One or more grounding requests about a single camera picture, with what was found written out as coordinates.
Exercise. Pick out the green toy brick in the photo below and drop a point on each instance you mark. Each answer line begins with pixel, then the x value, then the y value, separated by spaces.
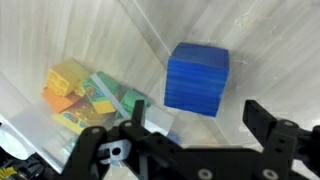
pixel 129 100

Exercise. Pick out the clear plastic storage bin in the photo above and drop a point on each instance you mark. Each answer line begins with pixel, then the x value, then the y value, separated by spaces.
pixel 266 50

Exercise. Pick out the white translucent block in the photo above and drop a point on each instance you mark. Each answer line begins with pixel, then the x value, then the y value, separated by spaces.
pixel 160 118

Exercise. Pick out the brown yellow printed brick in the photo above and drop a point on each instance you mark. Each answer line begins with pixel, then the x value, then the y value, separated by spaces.
pixel 80 115

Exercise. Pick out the orange toy brick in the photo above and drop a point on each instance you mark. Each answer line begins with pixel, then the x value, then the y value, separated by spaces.
pixel 56 100

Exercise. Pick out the yellow toy brick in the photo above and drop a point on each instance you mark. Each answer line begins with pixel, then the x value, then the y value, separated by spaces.
pixel 65 76

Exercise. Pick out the green yellow printed brick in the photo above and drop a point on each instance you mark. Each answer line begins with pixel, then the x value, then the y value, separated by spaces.
pixel 100 95

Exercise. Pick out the blue cube block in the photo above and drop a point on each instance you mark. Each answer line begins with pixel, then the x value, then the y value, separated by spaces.
pixel 196 80

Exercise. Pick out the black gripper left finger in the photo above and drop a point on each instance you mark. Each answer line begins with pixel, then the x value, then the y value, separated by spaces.
pixel 100 150

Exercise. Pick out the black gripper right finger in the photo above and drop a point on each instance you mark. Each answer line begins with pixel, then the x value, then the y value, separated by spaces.
pixel 283 143

